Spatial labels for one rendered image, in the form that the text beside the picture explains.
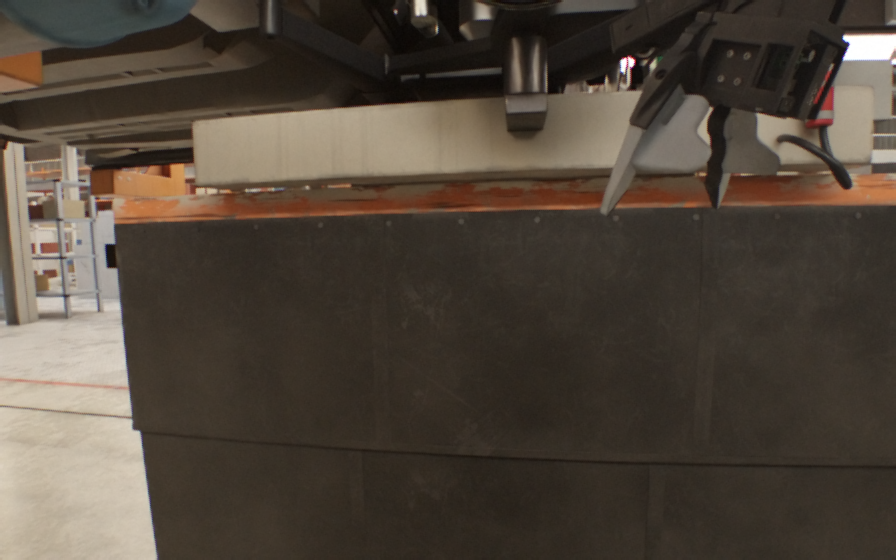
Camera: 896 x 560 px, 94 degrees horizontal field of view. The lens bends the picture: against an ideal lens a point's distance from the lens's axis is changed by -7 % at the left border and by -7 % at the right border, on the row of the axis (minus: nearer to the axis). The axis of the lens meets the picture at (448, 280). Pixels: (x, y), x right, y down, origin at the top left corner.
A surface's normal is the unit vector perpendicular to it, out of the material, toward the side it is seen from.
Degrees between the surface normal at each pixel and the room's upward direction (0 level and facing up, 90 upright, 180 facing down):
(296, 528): 90
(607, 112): 90
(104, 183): 90
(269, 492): 90
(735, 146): 124
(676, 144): 63
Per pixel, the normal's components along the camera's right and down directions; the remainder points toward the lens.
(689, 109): -0.62, -0.37
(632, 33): -0.85, 0.12
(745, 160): -0.76, 0.61
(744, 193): -0.15, 0.10
